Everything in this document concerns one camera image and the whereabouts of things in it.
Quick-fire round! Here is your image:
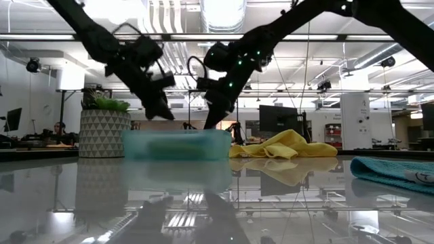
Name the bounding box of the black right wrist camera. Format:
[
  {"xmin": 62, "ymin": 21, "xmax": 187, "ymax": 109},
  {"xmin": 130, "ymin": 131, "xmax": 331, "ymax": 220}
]
[{"xmin": 196, "ymin": 77, "xmax": 218, "ymax": 91}]

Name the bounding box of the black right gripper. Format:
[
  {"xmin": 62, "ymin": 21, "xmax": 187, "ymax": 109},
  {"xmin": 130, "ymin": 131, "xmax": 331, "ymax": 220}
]
[{"xmin": 203, "ymin": 42, "xmax": 272, "ymax": 129}]

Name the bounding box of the thin hanging cable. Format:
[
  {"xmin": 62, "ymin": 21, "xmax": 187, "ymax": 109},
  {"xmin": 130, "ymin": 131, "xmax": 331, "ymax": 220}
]
[{"xmin": 298, "ymin": 20, "xmax": 312, "ymax": 109}]

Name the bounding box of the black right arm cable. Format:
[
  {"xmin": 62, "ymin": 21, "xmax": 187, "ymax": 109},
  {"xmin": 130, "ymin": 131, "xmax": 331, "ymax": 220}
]
[{"xmin": 187, "ymin": 56, "xmax": 208, "ymax": 82}]

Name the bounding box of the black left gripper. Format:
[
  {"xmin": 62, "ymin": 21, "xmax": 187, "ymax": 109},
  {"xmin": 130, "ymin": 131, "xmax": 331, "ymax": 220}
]
[{"xmin": 104, "ymin": 56, "xmax": 176, "ymax": 120}]

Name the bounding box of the yellow microfiber towel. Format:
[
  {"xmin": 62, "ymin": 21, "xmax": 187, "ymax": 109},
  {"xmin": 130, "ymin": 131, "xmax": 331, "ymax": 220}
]
[{"xmin": 229, "ymin": 129, "xmax": 338, "ymax": 160}]

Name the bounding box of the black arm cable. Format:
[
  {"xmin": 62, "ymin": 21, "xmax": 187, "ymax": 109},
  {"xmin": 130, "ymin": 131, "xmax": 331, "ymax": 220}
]
[
  {"xmin": 111, "ymin": 22, "xmax": 143, "ymax": 38},
  {"xmin": 187, "ymin": 56, "xmax": 208, "ymax": 82}
]

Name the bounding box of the white pillar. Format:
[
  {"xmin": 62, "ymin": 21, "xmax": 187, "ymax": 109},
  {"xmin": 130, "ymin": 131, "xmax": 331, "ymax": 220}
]
[{"xmin": 340, "ymin": 93, "xmax": 372, "ymax": 151}]

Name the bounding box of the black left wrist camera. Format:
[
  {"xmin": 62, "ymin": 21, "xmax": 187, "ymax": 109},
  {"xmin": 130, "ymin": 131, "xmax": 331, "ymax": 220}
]
[{"xmin": 134, "ymin": 35, "xmax": 164, "ymax": 68}]

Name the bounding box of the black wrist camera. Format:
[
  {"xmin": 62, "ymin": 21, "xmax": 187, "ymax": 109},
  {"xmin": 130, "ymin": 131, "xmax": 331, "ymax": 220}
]
[
  {"xmin": 196, "ymin": 77, "xmax": 218, "ymax": 91},
  {"xmin": 134, "ymin": 35, "xmax": 164, "ymax": 68}
]

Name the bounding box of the teal microfiber towel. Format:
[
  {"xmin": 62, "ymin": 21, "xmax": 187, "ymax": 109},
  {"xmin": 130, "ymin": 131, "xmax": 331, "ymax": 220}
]
[{"xmin": 350, "ymin": 156, "xmax": 434, "ymax": 196}]

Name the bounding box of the succulent in triangle-pattern pot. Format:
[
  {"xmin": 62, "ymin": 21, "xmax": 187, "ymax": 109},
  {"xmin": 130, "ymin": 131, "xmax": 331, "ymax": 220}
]
[{"xmin": 78, "ymin": 88, "xmax": 132, "ymax": 159}]

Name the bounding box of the red storage shelf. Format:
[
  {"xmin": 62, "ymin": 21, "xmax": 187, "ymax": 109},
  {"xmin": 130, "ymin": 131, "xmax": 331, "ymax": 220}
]
[{"xmin": 324, "ymin": 123, "xmax": 343, "ymax": 150}]

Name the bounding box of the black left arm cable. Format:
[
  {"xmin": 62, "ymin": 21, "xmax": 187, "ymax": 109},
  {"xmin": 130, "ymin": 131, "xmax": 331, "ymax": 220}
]
[{"xmin": 111, "ymin": 22, "xmax": 143, "ymax": 38}]

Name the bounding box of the black monitor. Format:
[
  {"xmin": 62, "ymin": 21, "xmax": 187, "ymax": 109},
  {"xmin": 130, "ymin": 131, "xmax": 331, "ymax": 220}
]
[
  {"xmin": 259, "ymin": 104, "xmax": 299, "ymax": 134},
  {"xmin": 3, "ymin": 107, "xmax": 23, "ymax": 132}
]

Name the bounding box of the teal plastic tray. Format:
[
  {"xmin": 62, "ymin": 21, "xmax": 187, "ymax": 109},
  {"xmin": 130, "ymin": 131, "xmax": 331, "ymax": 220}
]
[{"xmin": 121, "ymin": 129, "xmax": 233, "ymax": 161}]

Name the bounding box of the person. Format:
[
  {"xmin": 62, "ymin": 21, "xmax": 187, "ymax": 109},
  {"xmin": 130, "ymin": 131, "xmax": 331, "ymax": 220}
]
[{"xmin": 52, "ymin": 121, "xmax": 68, "ymax": 137}]

